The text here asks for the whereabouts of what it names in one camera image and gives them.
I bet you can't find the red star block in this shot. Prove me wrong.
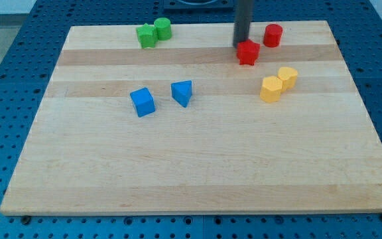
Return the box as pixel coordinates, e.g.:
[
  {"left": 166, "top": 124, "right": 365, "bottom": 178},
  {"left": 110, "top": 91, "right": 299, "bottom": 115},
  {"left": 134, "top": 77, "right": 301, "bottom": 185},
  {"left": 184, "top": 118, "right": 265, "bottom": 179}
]
[{"left": 237, "top": 39, "right": 261, "bottom": 66}]

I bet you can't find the green star block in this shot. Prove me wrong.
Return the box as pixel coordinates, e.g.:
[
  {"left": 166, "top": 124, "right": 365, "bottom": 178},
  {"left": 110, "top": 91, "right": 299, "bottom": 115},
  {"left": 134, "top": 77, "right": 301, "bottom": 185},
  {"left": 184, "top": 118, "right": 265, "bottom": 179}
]
[{"left": 136, "top": 23, "right": 158, "bottom": 48}]

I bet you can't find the wooden board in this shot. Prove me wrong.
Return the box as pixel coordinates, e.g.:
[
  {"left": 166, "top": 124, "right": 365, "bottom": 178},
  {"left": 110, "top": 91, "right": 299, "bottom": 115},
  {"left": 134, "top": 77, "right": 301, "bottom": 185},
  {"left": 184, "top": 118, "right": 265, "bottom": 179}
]
[{"left": 0, "top": 21, "right": 382, "bottom": 216}]

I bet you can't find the blue triangle block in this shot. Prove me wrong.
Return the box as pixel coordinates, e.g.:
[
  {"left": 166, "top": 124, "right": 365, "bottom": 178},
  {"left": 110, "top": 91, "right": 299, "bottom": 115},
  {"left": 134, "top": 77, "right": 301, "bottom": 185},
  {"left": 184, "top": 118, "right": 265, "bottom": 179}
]
[{"left": 171, "top": 80, "right": 192, "bottom": 108}]

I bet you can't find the blue cube block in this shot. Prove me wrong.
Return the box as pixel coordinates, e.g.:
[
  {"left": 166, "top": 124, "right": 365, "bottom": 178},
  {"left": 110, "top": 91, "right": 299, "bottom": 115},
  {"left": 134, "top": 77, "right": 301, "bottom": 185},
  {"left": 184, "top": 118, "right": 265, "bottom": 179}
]
[{"left": 130, "top": 88, "right": 155, "bottom": 117}]

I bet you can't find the yellow hexagon block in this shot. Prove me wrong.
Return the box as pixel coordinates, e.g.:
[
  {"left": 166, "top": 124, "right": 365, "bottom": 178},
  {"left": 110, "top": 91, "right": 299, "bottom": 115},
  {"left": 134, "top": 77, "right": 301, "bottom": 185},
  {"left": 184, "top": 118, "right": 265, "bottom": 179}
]
[{"left": 259, "top": 76, "right": 283, "bottom": 103}]

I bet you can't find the green cylinder block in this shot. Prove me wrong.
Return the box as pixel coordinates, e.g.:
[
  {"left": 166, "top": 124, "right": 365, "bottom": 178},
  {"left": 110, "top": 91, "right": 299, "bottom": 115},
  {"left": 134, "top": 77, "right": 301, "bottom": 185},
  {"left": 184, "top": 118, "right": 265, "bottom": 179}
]
[{"left": 154, "top": 17, "right": 172, "bottom": 40}]

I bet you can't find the red cylinder block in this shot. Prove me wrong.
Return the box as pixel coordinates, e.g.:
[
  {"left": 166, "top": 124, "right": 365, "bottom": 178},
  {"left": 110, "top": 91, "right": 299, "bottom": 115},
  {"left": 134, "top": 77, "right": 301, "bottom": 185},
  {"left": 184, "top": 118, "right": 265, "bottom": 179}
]
[{"left": 263, "top": 24, "right": 283, "bottom": 48}]

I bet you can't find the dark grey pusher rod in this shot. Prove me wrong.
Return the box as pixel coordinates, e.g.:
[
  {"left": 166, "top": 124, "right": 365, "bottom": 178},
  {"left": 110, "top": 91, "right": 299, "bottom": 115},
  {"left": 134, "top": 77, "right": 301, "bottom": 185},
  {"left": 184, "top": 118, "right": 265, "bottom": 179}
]
[{"left": 233, "top": 0, "right": 254, "bottom": 48}]

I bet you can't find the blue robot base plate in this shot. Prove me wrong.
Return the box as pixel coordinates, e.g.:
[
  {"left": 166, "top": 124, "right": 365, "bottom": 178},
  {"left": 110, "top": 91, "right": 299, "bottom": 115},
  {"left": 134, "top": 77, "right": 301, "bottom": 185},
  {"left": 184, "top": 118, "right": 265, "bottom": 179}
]
[{"left": 162, "top": 0, "right": 235, "bottom": 11}]

